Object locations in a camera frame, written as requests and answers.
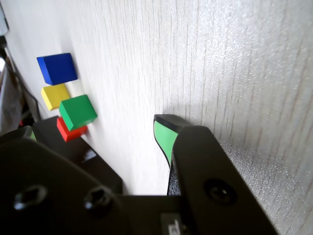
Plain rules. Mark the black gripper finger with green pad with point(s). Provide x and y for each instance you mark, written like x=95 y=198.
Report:
x=210 y=166
x=49 y=195

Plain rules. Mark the red wooden cube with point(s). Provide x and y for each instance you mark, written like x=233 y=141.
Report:
x=71 y=134

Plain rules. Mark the green wooden cube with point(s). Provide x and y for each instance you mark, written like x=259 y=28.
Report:
x=78 y=110

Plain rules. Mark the yellow wooden cube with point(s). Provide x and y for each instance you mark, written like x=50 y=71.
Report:
x=55 y=94

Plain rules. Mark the blue wooden cube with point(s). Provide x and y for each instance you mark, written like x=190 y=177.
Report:
x=61 y=68

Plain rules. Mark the black cardboard box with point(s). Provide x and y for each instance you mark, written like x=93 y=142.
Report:
x=100 y=169

